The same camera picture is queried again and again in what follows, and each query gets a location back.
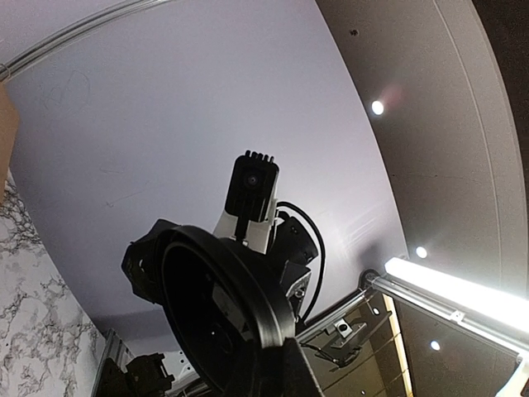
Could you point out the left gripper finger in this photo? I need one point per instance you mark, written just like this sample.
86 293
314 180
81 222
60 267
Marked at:
285 368

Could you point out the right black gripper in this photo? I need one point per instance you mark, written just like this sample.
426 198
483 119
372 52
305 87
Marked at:
201 280

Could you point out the black plastic cup lid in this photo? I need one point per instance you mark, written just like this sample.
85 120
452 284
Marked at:
223 356

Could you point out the brown paper bag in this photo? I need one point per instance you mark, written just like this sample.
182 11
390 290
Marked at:
9 121

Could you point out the ceiling light tube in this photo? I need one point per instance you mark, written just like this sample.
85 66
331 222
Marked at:
490 302

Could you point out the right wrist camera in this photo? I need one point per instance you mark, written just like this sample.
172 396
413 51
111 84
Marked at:
249 211

